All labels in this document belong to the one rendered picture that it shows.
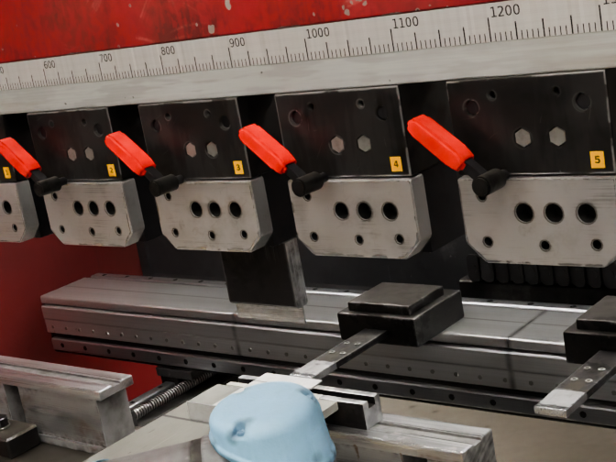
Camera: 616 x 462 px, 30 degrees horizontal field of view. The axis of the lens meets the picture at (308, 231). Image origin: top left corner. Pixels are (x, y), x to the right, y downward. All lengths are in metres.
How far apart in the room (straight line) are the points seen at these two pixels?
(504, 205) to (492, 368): 0.44
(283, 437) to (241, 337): 0.94
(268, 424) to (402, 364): 0.77
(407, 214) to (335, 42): 0.17
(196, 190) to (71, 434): 0.50
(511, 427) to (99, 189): 2.34
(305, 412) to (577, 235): 0.34
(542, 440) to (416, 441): 2.24
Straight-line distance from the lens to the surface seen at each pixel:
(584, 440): 3.40
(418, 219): 1.07
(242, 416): 0.75
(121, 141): 1.26
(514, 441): 3.44
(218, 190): 1.21
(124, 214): 1.34
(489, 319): 1.47
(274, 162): 1.10
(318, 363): 1.35
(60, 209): 1.42
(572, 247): 0.99
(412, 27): 1.02
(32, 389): 1.64
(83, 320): 1.92
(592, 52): 0.95
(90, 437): 1.58
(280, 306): 1.26
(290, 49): 1.11
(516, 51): 0.98
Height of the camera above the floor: 1.47
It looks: 14 degrees down
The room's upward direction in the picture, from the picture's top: 10 degrees counter-clockwise
